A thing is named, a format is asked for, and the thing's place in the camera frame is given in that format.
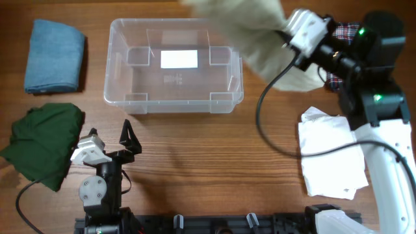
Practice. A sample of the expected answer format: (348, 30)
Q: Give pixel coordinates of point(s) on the clear plastic storage container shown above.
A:
(136, 83)

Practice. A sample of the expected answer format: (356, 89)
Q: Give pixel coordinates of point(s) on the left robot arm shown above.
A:
(101, 193)

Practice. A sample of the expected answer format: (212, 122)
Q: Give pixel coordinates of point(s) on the white garment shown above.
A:
(333, 175)

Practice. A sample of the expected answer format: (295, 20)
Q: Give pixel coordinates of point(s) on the folded blue towel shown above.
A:
(55, 58)

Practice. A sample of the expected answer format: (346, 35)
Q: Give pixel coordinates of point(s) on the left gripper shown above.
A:
(132, 145)

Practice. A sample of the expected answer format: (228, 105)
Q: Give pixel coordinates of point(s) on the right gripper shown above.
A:
(301, 62)

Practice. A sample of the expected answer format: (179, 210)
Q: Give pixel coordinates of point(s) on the cream cloth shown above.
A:
(250, 26)

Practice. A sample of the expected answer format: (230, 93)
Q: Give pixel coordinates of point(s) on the white label in container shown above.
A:
(179, 59)

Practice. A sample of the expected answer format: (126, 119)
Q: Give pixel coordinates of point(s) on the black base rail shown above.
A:
(274, 223)

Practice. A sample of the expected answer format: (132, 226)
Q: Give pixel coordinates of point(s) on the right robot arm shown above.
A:
(375, 106)

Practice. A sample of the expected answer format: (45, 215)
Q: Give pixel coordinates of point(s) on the plaid shirt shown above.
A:
(344, 32)

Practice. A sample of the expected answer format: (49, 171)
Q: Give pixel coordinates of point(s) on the dark green garment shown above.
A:
(42, 142)

